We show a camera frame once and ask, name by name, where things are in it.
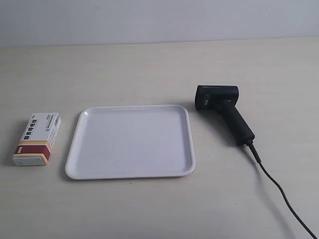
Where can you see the white red medicine box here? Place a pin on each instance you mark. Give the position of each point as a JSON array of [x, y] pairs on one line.
[[36, 143]]

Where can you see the white plastic tray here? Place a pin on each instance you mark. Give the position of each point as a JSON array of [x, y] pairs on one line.
[[131, 142]]

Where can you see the black handheld barcode scanner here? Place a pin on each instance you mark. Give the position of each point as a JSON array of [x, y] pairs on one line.
[[223, 99]]

